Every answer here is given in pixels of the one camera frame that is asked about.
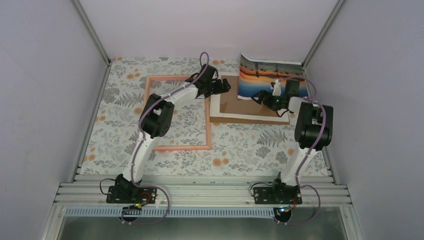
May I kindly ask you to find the pink wooden picture frame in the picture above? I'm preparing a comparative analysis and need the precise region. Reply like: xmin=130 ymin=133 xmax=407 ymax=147
xmin=144 ymin=75 xmax=211 ymax=152

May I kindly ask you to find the brown frame backing board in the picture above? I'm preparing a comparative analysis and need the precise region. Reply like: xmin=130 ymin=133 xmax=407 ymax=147
xmin=209 ymin=72 xmax=290 ymax=125

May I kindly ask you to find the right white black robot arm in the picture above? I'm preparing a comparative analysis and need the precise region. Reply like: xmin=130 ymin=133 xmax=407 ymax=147
xmin=251 ymin=77 xmax=333 ymax=204

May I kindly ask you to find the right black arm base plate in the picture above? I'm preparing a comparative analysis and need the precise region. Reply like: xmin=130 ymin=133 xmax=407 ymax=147
xmin=253 ymin=185 xmax=303 ymax=205

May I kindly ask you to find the aluminium mounting rail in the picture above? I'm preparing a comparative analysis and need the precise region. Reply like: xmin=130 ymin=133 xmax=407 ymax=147
xmin=53 ymin=175 xmax=352 ymax=207

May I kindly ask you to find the sunset lake photo print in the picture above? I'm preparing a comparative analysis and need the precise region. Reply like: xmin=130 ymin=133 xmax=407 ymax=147
xmin=237 ymin=54 xmax=308 ymax=100

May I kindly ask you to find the grey slotted cable duct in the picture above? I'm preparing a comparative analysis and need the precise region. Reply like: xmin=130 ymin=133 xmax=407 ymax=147
xmin=64 ymin=206 xmax=274 ymax=219

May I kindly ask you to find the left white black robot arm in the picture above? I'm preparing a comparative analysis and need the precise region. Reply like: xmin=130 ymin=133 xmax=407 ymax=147
xmin=108 ymin=64 xmax=231 ymax=203

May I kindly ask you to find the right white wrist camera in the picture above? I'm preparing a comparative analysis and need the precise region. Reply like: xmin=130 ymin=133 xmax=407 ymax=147
xmin=270 ymin=79 xmax=282 ymax=97

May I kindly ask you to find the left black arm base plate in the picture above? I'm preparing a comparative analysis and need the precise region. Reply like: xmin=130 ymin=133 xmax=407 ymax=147
xmin=106 ymin=186 xmax=158 ymax=205

